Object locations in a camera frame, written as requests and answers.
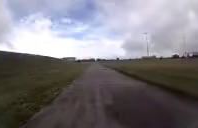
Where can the low distant building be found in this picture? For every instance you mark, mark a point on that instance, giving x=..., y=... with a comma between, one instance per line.
x=148, y=57
x=69, y=59

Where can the grey asphalt path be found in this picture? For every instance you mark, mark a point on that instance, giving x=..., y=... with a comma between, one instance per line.
x=100, y=100

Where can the tall light pole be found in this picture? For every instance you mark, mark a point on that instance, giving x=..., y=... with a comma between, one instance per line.
x=146, y=45

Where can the grass field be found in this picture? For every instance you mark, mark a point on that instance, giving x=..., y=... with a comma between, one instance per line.
x=173, y=71
x=17, y=86

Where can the row of distant buildings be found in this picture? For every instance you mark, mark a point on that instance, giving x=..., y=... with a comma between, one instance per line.
x=190, y=54

